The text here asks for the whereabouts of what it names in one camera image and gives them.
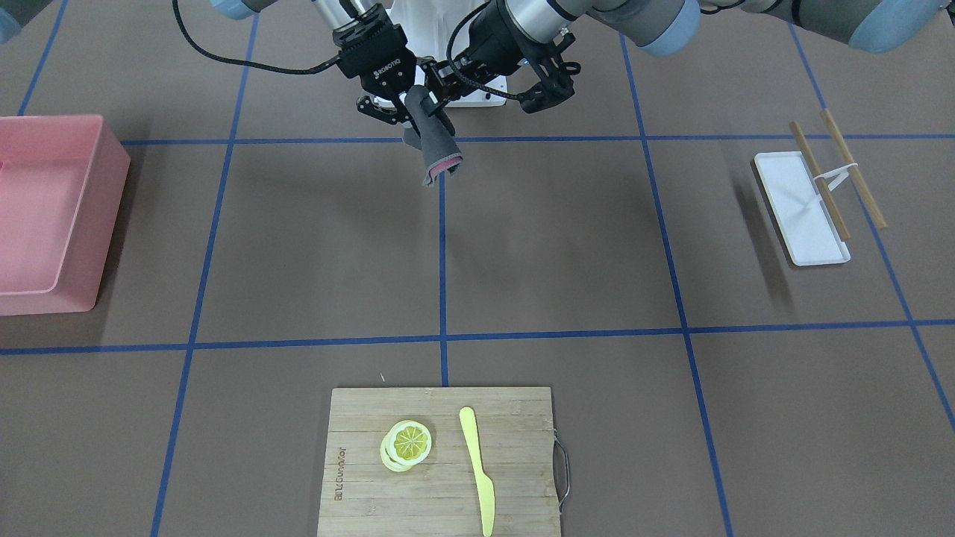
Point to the yellow plastic knife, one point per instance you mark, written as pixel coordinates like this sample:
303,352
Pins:
483,483

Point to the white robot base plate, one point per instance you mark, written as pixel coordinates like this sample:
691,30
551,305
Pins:
428,26

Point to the dark grey cloth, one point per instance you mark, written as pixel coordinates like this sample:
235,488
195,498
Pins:
430,131

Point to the wooden rack bar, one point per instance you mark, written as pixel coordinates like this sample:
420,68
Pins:
858,180
820,182

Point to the pink plastic bin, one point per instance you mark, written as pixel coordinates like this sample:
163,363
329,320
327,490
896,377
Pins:
62,181

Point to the white rack tray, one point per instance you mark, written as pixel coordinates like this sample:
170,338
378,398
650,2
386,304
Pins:
808,232

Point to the wooden cutting board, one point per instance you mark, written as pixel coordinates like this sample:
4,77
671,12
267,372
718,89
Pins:
360,497

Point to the yellow lemon slices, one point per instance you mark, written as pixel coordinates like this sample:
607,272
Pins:
405,445

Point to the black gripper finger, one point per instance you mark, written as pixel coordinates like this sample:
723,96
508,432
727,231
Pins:
388,111
474,78
440,87
555,83

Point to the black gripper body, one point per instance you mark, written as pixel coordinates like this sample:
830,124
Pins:
375,61
490,35

